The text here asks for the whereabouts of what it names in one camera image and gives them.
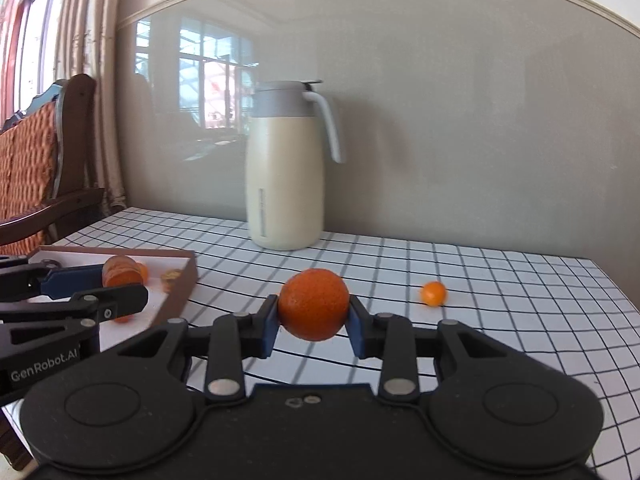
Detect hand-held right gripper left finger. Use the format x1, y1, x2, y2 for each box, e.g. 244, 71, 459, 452
115, 294, 281, 403

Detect brown cardboard box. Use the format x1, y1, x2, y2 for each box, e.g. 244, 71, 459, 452
27, 245, 199, 356

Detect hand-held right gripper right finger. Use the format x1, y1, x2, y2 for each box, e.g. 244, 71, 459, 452
346, 295, 561, 405

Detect wooden chair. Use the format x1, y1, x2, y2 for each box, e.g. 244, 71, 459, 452
0, 74, 107, 256

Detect window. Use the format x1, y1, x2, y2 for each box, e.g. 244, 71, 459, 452
0, 0, 76, 126

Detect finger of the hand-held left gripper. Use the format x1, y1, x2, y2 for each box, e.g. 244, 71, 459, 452
0, 284, 149, 358
0, 255, 107, 303

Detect reddish wrinkled orange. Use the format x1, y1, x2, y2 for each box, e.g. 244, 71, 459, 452
102, 255, 139, 289

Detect cream thermos jug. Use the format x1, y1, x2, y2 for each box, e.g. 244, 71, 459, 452
245, 79, 347, 252

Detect beige curtain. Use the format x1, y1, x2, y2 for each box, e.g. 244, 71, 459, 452
47, 0, 128, 211

